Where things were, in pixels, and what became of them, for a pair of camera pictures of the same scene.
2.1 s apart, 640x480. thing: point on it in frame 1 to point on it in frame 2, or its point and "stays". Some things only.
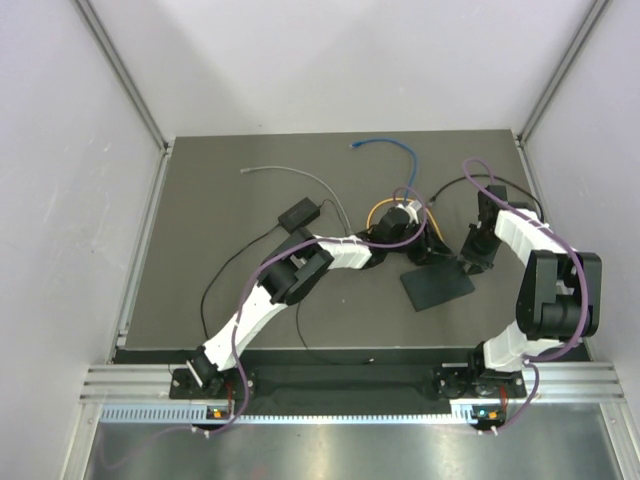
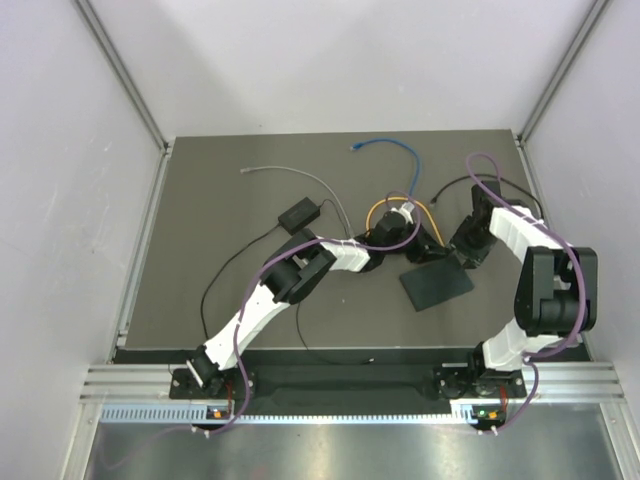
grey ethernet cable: [244, 170] stays
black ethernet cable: [487, 175] stays
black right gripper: [479, 263] to [473, 257]
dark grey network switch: [437, 283] stays
